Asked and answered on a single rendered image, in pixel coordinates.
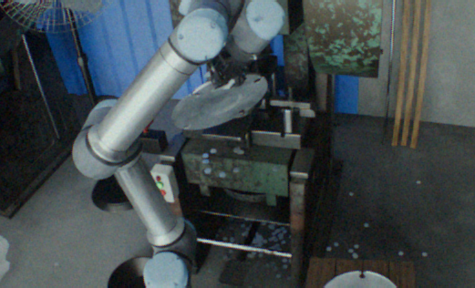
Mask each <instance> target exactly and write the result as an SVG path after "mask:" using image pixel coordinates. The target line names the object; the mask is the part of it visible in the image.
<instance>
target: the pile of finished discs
mask: <svg viewBox="0 0 475 288"><path fill-rule="evenodd" d="M359 274H361V272H347V273H345V274H342V275H339V276H337V277H336V278H334V279H333V280H331V281H330V282H329V283H328V284H327V285H326V286H325V287H324V288H397V287H396V285H395V284H393V283H392V282H391V281H390V280H388V279H387V278H385V277H383V276H382V275H378V274H377V273H372V272H366V273H365V272H364V275H365V276H366V277H365V278H364V279H361V278H359Z"/></svg>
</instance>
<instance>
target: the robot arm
mask: <svg viewBox="0 0 475 288"><path fill-rule="evenodd" d="M179 11H180V13H181V14H183V15H186V16H185V17H184V18H183V19H182V20H181V22H180V23H179V24H178V26H177V27H175V28H174V29H173V31H172V32H171V33H170V35H169V36H168V37H167V39H166V40H165V41H164V42H163V44H162V45H161V46H160V48H159V49H158V50H157V52H155V53H154V54H153V55H152V57H151V58H150V59H149V61H148V62H147V63H146V64H145V67H144V68H143V69H141V71H140V72H139V73H138V75H137V76H136V77H135V78H134V80H133V81H132V82H131V83H130V85H129V86H128V87H127V89H126V90H125V91H124V92H123V95H122V96H121V97H120V99H119V100H116V99H107V100H104V101H102V102H100V103H98V104H97V105H96V106H95V108H94V109H93V110H92V111H91V112H90V113H89V115H88V120H87V122H86V124H85V125H84V127H83V128H82V130H81V131H80V132H79V134H78V135H77V139H76V141H75V143H74V146H73V150H72V154H73V160H74V162H75V165H76V166H77V168H78V169H79V171H80V172H81V173H82V174H84V175H85V176H87V177H90V178H91V179H95V180H103V179H106V178H108V177H110V176H112V175H113V174H114V175H115V176H116V178H117V180H118V182H119V185H120V186H121V188H122V189H123V190H124V191H125V193H126V195H127V196H128V198H129V200H130V202H131V203H132V205H133V207H134V208H135V210H136V212H137V213H138V215H139V216H140V218H141V219H142V221H143V223H144V224H145V227H146V228H147V236H148V239H149V241H150V243H151V245H152V246H153V248H154V253H153V256H152V259H150V260H149V261H148V262H147V263H146V265H145V267H144V270H143V271H144V281H145V285H146V287H147V288H192V287H191V272H192V266H193V260H194V255H195V251H194V249H195V246H196V242H197V237H196V230H195V228H194V226H193V225H192V223H191V222H190V221H188V220H187V221H185V220H184V219H183V218H182V217H181V216H179V215H177V214H173V212H172V210H171V208H170V205H169V204H168V202H167V201H166V199H164V197H163V194H162V193H161V191H160V188H159V186H158V184H157V183H156V181H155V180H154V178H153V176H152V173H151V172H150V169H149V167H148V165H147V163H146V162H145V160H144V159H143V157H142V154H141V152H142V151H143V148H144V146H143V143H142V141H141V139H140V137H139V135H140V134H141V132H142V131H143V130H144V129H145V128H146V127H147V126H148V125H149V124H150V123H151V121H152V120H153V119H154V118H155V117H156V116H157V114H158V113H159V112H160V110H161V109H162V108H163V107H164V106H165V105H166V104H167V102H168V101H169V100H170V99H171V98H172V97H173V96H174V94H175V93H176V92H177V91H178V90H179V89H180V88H181V86H182V85H183V84H184V83H185V82H186V81H187V80H188V79H189V77H190V76H191V75H192V74H193V73H194V72H195V71H196V70H197V68H198V67H199V66H200V65H205V64H206V67H207V68H208V70H211V71H209V72H207V73H206V74H205V75H204V76H205V77H212V78H210V81H211V82H212V83H213V86H214V85H217V87H216V88H215V89H214V90H212V91H213V92H215V91H218V90H221V89H231V88H233V87H239V86H240V85H242V84H243V82H244V80H246V79H247V77H246V76H247V75H248V74H249V68H248V66H247V65H250V64H251V63H252V62H253V61H254V60H257V59H261V58H267V57H268V56H270V55H271V54H272V53H273V52H274V51H273V50H272V49H271V47H270V45H269V43H270V41H271V40H272V39H273V38H275V37H276V35H277V34H278V32H279V30H280V28H282V26H283V24H284V20H285V15H284V10H283V8H282V7H281V6H280V4H279V3H278V2H276V1H274V0H253V1H252V2H249V1H247V0H182V1H181V4H180V6H179ZM228 34H230V36H229V37H228V40H227V36H228ZM226 40H227V43H226ZM224 43H226V45H224ZM223 45H224V47H223ZM207 59H209V60H208V61H205V60H207ZM207 63H209V64H207Z"/></svg>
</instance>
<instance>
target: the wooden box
mask: <svg viewBox="0 0 475 288"><path fill-rule="evenodd" d="M414 271H415V268H414V262H389V263H388V261H383V262H381V261H366V260H363V264H362V260H360V261H359V260H350V259H346V260H343V259H335V258H331V259H326V258H319V257H311V258H310V261H309V267H308V276H307V283H306V286H305V288H324V287H325V286H326V285H327V284H328V283H329V282H330V281H331V280H333V279H334V278H336V277H337V276H339V275H342V274H345V273H347V272H361V274H359V278H361V279H364V278H365V277H366V276H365V275H364V272H365V273H366V272H372V273H377V274H378V275H382V276H383V277H385V278H387V279H388V280H390V281H391V282H392V283H393V284H395V285H396V287H397V288H416V286H415V285H416V282H415V278H416V276H415V273H414Z"/></svg>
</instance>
